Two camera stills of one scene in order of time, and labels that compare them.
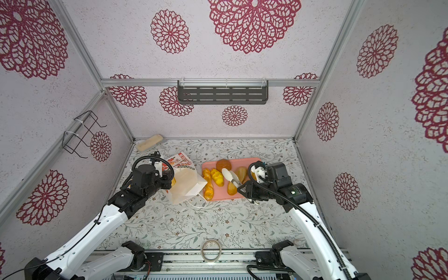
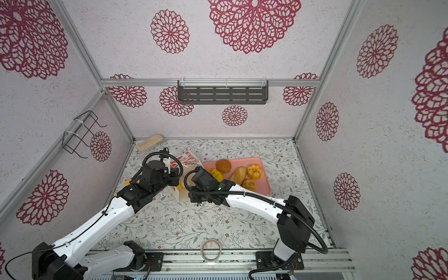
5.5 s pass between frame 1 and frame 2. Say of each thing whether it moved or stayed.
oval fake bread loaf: stayed
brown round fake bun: stayed
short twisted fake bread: stayed
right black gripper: moved
